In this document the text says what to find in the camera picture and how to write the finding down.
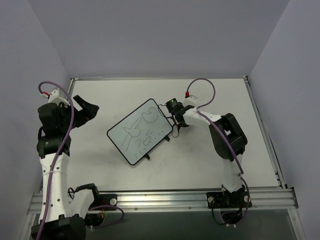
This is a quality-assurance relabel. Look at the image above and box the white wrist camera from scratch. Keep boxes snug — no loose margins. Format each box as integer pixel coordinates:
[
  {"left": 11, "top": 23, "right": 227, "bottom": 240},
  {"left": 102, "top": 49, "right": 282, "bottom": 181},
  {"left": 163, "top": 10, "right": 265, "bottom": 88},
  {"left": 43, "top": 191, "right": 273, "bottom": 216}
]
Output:
[
  {"left": 183, "top": 91, "right": 198, "bottom": 108},
  {"left": 41, "top": 88, "right": 70, "bottom": 107}
]

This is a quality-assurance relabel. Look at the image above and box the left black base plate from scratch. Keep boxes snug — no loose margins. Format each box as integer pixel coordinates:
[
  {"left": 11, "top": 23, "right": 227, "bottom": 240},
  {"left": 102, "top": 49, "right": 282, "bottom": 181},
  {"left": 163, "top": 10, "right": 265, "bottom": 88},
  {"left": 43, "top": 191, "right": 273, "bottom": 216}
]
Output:
[{"left": 97, "top": 193, "right": 118, "bottom": 212}]

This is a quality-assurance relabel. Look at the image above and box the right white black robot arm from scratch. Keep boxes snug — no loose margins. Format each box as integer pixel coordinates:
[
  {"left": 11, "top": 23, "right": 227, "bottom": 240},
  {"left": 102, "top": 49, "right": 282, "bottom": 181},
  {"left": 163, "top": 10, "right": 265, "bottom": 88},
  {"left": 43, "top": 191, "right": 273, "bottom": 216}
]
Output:
[{"left": 165, "top": 98, "right": 248, "bottom": 207}]

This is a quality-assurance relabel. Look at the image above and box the black looped wrist cable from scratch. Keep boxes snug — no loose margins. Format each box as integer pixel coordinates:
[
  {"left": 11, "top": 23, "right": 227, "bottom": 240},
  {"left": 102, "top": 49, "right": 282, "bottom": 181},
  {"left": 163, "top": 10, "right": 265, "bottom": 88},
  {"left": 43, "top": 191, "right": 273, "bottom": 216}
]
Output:
[{"left": 157, "top": 104, "right": 182, "bottom": 139}]

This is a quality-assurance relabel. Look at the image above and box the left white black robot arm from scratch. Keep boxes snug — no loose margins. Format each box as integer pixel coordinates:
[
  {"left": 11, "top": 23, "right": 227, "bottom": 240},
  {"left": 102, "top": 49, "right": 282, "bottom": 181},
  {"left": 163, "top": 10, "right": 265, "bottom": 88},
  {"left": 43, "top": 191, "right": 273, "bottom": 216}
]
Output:
[{"left": 31, "top": 95, "right": 101, "bottom": 240}]

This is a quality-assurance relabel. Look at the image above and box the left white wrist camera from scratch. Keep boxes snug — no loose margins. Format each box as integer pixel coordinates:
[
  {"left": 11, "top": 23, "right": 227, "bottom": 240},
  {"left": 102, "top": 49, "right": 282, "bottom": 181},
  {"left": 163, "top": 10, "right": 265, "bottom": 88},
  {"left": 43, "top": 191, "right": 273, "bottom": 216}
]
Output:
[{"left": 41, "top": 88, "right": 70, "bottom": 107}]

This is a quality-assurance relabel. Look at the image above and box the small black-framed whiteboard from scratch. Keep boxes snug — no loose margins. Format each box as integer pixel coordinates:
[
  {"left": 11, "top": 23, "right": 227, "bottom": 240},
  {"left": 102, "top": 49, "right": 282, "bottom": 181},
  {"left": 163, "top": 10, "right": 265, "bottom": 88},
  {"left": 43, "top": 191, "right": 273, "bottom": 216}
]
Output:
[{"left": 106, "top": 98, "right": 172, "bottom": 166}]

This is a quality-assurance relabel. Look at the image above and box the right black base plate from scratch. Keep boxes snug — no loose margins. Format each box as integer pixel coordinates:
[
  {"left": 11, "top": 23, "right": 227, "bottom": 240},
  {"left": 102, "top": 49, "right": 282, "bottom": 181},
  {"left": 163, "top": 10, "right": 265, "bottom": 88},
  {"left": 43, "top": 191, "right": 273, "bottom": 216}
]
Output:
[{"left": 206, "top": 191, "right": 248, "bottom": 209}]

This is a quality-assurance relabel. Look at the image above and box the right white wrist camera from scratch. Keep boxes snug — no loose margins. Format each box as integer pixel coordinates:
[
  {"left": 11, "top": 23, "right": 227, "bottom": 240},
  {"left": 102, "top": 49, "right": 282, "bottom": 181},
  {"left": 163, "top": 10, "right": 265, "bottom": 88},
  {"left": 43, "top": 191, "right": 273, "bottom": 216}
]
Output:
[{"left": 183, "top": 91, "right": 198, "bottom": 108}]

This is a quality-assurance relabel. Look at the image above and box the aluminium mounting rail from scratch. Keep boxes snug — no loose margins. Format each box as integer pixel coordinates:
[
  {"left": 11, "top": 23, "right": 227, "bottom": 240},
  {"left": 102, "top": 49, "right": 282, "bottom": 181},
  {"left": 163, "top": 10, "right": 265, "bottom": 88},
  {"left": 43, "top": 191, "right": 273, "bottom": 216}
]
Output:
[{"left": 26, "top": 186, "right": 300, "bottom": 216}]

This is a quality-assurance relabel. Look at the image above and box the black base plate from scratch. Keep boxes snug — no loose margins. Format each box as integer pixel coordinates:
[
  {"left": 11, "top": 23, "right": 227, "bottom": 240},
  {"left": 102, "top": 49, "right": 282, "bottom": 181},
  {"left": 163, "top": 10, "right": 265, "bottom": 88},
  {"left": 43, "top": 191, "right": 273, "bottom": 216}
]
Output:
[
  {"left": 206, "top": 191, "right": 248, "bottom": 209},
  {"left": 97, "top": 193, "right": 118, "bottom": 212}
]

